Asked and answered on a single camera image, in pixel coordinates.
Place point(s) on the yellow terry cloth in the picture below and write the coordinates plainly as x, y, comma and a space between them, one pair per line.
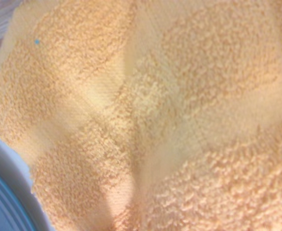
155, 108

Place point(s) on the large cream plate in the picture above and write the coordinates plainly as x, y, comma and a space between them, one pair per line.
11, 168

